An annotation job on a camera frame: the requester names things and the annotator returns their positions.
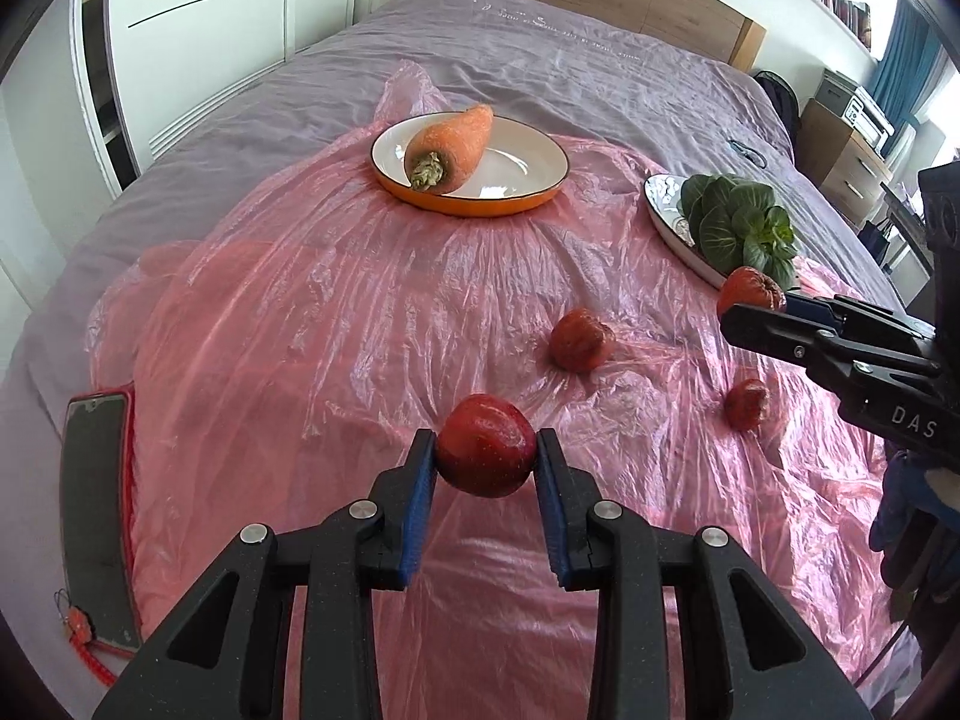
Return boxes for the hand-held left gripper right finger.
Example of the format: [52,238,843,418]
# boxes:
[534,427,875,720]

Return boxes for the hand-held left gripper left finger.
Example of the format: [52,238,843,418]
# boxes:
[91,429,437,720]

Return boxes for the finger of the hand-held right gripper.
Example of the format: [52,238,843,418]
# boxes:
[721,304,942,395]
[784,291,935,342]

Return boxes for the person's right hand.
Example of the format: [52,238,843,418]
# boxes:
[870,454,960,627]

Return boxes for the green leafy vegetable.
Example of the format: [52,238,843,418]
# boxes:
[679,174,800,290]

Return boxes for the desk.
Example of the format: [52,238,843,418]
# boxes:
[881,180,935,271]

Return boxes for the wooden dresser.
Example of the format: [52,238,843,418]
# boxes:
[795,99,893,226]

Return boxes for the white round plate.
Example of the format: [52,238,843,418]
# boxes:
[643,174,807,293]

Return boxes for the black backpack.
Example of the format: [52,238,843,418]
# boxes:
[752,69,803,158]

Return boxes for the white printer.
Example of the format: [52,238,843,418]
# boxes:
[814,67,897,151]

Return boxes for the pink plastic sheet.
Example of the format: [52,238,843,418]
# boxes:
[86,60,912,720]

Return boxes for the teal curtain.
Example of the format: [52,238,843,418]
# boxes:
[870,0,946,140]

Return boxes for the orange oval dish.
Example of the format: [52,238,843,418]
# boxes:
[369,114,571,218]

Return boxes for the black phone with red case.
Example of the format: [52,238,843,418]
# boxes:
[60,388,143,650]

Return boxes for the carrot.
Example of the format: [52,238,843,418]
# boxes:
[403,105,494,194]

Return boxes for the red phone strap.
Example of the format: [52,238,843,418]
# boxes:
[52,592,117,687]

